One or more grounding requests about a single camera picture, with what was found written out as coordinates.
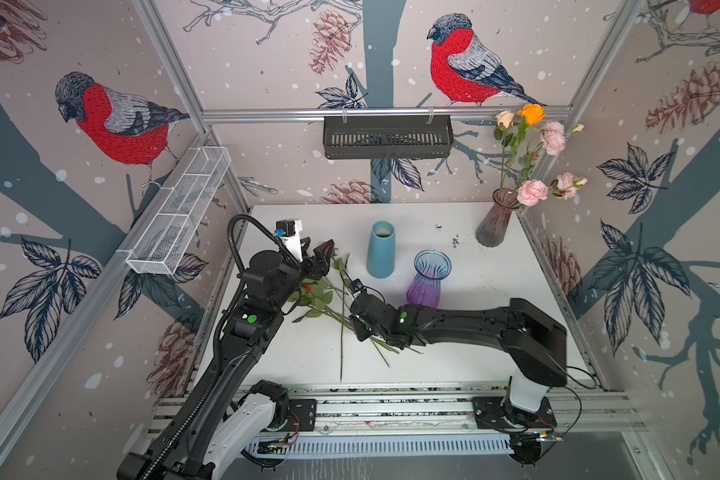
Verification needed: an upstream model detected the blue purple glass vase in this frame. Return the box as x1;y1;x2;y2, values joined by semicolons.
406;249;452;308

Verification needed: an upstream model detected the pink grey glass vase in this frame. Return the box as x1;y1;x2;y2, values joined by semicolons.
475;188;520;248

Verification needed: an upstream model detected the pink peony spray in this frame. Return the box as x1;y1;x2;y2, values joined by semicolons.
516;172;588;207
529;121;584;180

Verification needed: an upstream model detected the cream peach artificial rose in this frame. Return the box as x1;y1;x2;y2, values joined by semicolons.
494;110;515;188

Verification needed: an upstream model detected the orange artificial rose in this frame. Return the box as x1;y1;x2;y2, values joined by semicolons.
511;103;546;186

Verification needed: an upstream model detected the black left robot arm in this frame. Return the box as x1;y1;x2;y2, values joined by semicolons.
116;240;335;479

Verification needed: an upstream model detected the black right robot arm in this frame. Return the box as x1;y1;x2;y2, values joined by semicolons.
350;289;568;413

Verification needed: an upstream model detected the teal ceramic vase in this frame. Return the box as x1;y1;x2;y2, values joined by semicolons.
366;221;396;279

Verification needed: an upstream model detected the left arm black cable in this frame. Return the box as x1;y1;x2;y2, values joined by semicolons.
137;214;301;480

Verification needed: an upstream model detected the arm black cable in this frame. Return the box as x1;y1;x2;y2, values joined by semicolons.
545;365;601;439
137;214;301;480

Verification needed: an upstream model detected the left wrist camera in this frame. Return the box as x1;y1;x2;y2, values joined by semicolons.
275;219;303;263

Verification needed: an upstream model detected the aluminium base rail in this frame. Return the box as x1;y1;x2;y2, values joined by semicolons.
149;380;643;460

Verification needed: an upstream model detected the black hanging wire basket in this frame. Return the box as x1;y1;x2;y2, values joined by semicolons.
323;115;454;160

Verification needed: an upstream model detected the white wire mesh shelf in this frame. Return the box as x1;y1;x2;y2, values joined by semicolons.
126;146;231;275

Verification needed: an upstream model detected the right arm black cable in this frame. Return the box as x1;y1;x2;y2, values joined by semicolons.
545;365;601;439

